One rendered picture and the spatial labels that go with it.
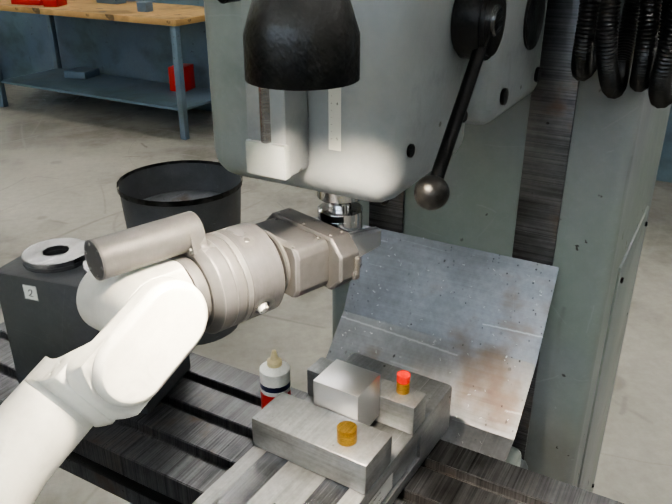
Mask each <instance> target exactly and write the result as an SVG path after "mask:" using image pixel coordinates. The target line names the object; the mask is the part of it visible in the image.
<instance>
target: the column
mask: <svg viewBox="0 0 672 504"><path fill-rule="evenodd" d="M579 1H580V0H548V1H547V9H546V18H545V26H544V34H543V42H542V51H541V59H540V67H541V70H542V72H541V78H540V81H539V82H537V85H536V87H535V89H534V90H533V91H532V92H531V93H530V94H528V95H527V96H526V97H524V98H523V99H521V100H520V101H519V102H517V103H516V104H514V105H513V106H511V107H510V108H509V109H507V110H506V111H504V112H503V113H502V114H500V115H499V116H497V117H496V118H495V119H493V120H492V121H490V122H489V123H486V124H483V125H474V124H466V123H465V126H464V136H463V140H462V144H461V145H460V147H459V148H458V150H457V151H456V153H454V154H453V155H452V156H451V159H450V162H449V165H448V168H447V171H446V174H445V177H444V180H445V181H446V183H447V184H448V187H449V192H450V193H449V198H448V201H447V202H446V204H445V205H444V206H443V207H442V208H440V209H438V210H434V211H429V210H425V209H423V208H421V207H420V206H419V205H418V204H417V202H416V201H415V198H414V188H415V185H416V184H417V182H418V181H419V180H420V179H419V180H418V181H417V182H415V183H414V184H413V185H411V186H410V187H409V188H407V189H406V190H404V191H403V192H402V193H400V194H399V195H398V196H396V197H395V198H393V199H390V201H389V203H388V204H387V205H382V204H381V203H380V202H370V201H365V200H360V201H358V203H360V204H361V205H362V206H363V225H366V226H371V227H378V228H380V229H385V230H389V231H394V232H398V233H403V234H407V235H412V236H417V237H421V238H423V237H424V238H426V239H430V240H435V241H440V242H444V243H449V244H453V245H458V246H463V247H467V248H472V249H476V250H481V251H486V252H490V253H495V254H499V255H504V256H508V257H513V258H518V259H522V260H527V261H531V262H536V263H541V264H545V265H550V266H554V267H559V271H558V275H557V279H556V283H555V288H554V292H553V296H552V300H551V305H550V309H549V313H548V317H547V321H546V326H545V330H544V334H543V338H542V343H541V347H540V351H539V355H538V359H537V364H536V367H535V371H534V374H533V378H532V381H531V384H530V388H529V391H528V395H527V398H526V402H525V405H524V408H523V412H522V415H521V419H520V422H519V425H518V429H517V432H516V436H515V439H514V442H513V445H512V446H513V447H515V448H517V449H519V450H520V452H521V456H522V457H521V459H523V460H525V461H526V463H527V465H528V470H530V471H532V472H535V473H538V474H541V475H544V476H547V477H550V478H552V479H555V480H558V481H561V482H564V483H567V484H570V485H572V486H575V487H578V488H581V489H584V490H587V491H590V492H593V488H594V485H595V484H594V482H595V477H596V472H597V467H598V462H599V457H600V452H601V447H602V442H603V438H604V433H605V428H606V423H607V418H608V413H609V408H610V403H611V398H612V393H613V388H614V384H615V379H616V374H617V369H618V364H619V359H620V354H621V349H622V344H623V339H624V334H625V329H626V325H627V320H628V315H629V310H630V305H631V300H632V295H633V290H634V285H635V280H636V275H637V271H638V266H639V261H640V256H641V251H642V246H643V241H644V236H645V231H646V227H647V225H648V222H647V221H648V217H649V212H650V207H651V202H652V197H653V192H654V187H655V182H656V177H657V172H658V167H659V162H660V158H661V153H662V148H663V143H664V138H665V133H666V128H667V123H668V118H669V113H670V108H671V104H670V105H669V106H667V107H666V108H656V107H654V106H653V105H651V103H650V100H649V96H648V91H649V90H648V89H649V87H648V89H646V90H645V91H643V92H635V91H634V90H632V89H631V88H630V83H629V80H630V75H631V69H632V64H633V58H634V57H632V60H631V61H632V63H631V68H630V73H629V74H630V75H629V80H628V84H627V87H626V90H625V91H624V93H623V95H622V96H620V97H618V98H616V99H611V98H607V97H606V96H605V95H604V94H603V92H602V90H601V87H600V83H599V78H598V70H596V71H595V73H594V74H593V76H592V77H590V78H589V79H587V80H586V81H577V80H576V79H575V78H574V77H573V76H572V72H571V59H572V58H571V57H572V51H573V50H572V49H573V45H574V44H573V42H574V39H575V37H574V36H575V35H576V34H575V32H576V28H577V26H576V25H577V24H578V23H577V22H576V21H577V20H578V19H577V17H578V16H579V15H578V13H579V11H578V9H579V8H580V7H579V5H580V2H579Z"/></svg>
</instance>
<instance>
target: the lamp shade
mask: <svg viewBox="0 0 672 504"><path fill-rule="evenodd" d="M243 53H244V71H245V81H246V82H247V83H248V84H251V85H253V86H257V87H261V88H266V89H274V90H286V91H314V90H327V89H335V88H341V87H345V86H349V85H352V84H354V83H356V82H358V81H359V80H360V30H359V27H358V24H357V20H356V17H355V14H354V10H353V7H352V3H351V0H251V3H250V7H249V11H248V15H247V19H246V23H245V27H244V31H243Z"/></svg>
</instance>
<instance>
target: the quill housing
mask: <svg viewBox="0 0 672 504"><path fill-rule="evenodd" d="M454 1H455V0H351V3H352V7H353V10H354V14H355V17H356V20H357V24H358V27H359V30H360V80H359V81H358V82H356V83H354V84H352V85H349V86H345V87H341V88H335V89H327V90H314V91H307V105H308V163H309V164H308V167H307V168H305V169H304V170H302V171H300V172H298V173H296V174H294V175H292V176H291V177H290V178H289V179H287V180H281V179H275V178H270V177H265V176H260V175H255V174H250V173H248V172H247V161H246V144H245V141H246V140H247V139H248V123H247V104H246V86H245V71H244V53H243V31H242V12H241V1H238V2H232V3H225V4H222V3H220V2H219V1H218V0H204V12H205V25H206V38H207V52H208V65H209V78H210V91H211V104H212V118H213V131H214V144H215V151H216V155H217V158H218V160H219V162H220V164H221V165H222V166H223V167H224V168H225V169H226V170H228V171H229V172H232V173H234V174H237V175H240V176H245V177H250V178H255V179H260V180H265V181H270V182H275V183H280V184H285V185H290V186H295V187H300V188H305V189H310V190H315V191H320V192H325V193H330V194H335V195H340V196H345V197H350V198H355V199H360V200H365V201H370V202H384V201H387V200H390V199H393V198H395V197H396V196H398V195H399V194H400V193H402V192H403V191H404V190H406V189H407V188H409V187H410V186H411V185H413V184H414V183H415V182H417V181H418V180H419V179H421V178H422V177H424V176H425V175H426V174H428V173H429V172H430V171H432V168H433V165H434V162H435V159H436V156H437V153H438V150H439V147H440V145H441V142H442V139H443V136H444V133H445V130H446V127H447V124H448V121H449V118H450V115H451V112H452V109H453V106H454V103H455V100H456V98H457V95H458V92H459V89H460V86H461V83H462V80H463V77H464V74H465V71H466V68H467V65H468V62H469V59H463V58H460V57H459V56H458V55H457V53H456V52H455V50H454V48H453V45H452V40H451V17H452V10H453V5H454Z"/></svg>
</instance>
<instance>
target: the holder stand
mask: <svg viewBox="0 0 672 504"><path fill-rule="evenodd" d="M84 243H85V241H84V240H81V239H77V238H55V239H54V238H50V239H48V240H45V241H41V242H38V243H36V244H34V245H31V246H29V247H28V248H27V249H26V250H24V251H23V253H22V255H21V256H19V257H17V258H16V259H14V260H12V261H11V262H9V263H7V264H5V265H4V266H2V267H0V305H1V309H2V313H3V318H4V322H5V326H6V331H7V335H8V339H9V343H10V348H11V352H12V356H13V361H14V365H15V369H16V374H17V378H18V382H19V384H20V383H21V382H22V381H23V380H24V379H25V378H26V377H27V376H28V374H29V373H30V372H31V371H32V370H33V369H34V368H35V367H36V366H37V365H38V364H39V362H40V361H41V360H42V359H43V358H44V357H45V356H47V357H49V358H51V359H55V358H59V357H61V356H63V355H65V354H67V353H69V352H71V351H73V350H75V349H77V348H79V347H81V346H84V345H85V344H87V343H89V342H91V341H92V340H93V339H94V338H95V337H96V336H97V335H98V333H99V332H100V331H98V330H96V329H94V328H92V327H91V326H89V325H88V324H87V323H86V322H85V321H84V320H83V319H82V317H81V316H80V314H79V311H78V309H77V304H76V296H77V290H78V287H79V284H80V282H81V280H82V279H83V277H84V276H85V275H86V273H87V272H88V271H89V268H88V265H87V263H86V259H85V255H84ZM190 367H191V366H190V357H189V355H188V356H187V357H186V358H185V360H184V361H183V362H182V363H181V364H180V366H179V367H178V368H177V369H176V371H175V372H174V373H173V374H172V375H171V377H170V378H169V379H168V380H167V382H166V383H165V384H164V385H163V386H162V388H161V389H160V390H159V391H158V392H157V393H156V394H155V395H154V396H153V397H152V398H151V400H150V401H149V402H148V403H147V405H146V406H145V407H144V408H143V409H142V411H141V412H140V413H144V414H149V413H150V412H151V411H152V410H153V409H154V408H155V407H156V405H157V404H158V403H159V402H160V401H161V400H162V399H163V398H164V397H165V396H166V395H167V393H168V392H169V391H170V390H171V389H172V388H173V387H174V386H175V385H176V384H177V382H178V381H179V380H180V379H181V378H182V377H183V376H184V375H185V374H186V373H187V371H188V370H189V369H190Z"/></svg>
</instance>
